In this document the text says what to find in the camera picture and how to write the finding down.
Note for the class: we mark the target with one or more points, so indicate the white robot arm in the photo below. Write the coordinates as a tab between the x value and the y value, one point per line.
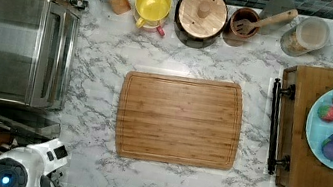
31	166

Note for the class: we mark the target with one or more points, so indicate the stainless toaster oven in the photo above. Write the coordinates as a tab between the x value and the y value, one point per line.
37	41

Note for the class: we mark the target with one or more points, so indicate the bamboo cutting board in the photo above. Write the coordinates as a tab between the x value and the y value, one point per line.
179	120

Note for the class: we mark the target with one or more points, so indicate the pink ceramic mug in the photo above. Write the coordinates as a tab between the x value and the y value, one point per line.
158	28

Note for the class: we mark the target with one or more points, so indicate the dark canister wooden lid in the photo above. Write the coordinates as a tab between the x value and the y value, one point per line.
198	23

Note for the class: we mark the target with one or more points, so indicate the yellow plastic mug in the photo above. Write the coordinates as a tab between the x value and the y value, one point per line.
151	12

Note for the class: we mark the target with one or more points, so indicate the wooden spatula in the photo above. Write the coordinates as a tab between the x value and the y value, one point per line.
263	21

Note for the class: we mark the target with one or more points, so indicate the brown wooden utensil holder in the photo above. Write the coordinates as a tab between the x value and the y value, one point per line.
236	33

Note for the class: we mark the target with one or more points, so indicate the wooden drawer box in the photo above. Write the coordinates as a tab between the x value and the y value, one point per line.
290	157

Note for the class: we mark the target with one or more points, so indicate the clear cereal jar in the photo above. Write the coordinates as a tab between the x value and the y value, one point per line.
310	34

